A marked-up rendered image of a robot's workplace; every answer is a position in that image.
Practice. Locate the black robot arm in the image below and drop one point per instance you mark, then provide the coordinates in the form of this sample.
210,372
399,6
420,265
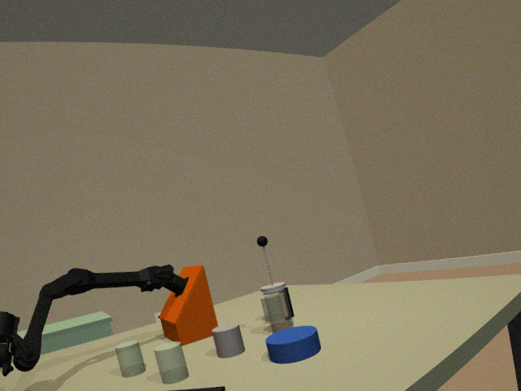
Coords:
26,352

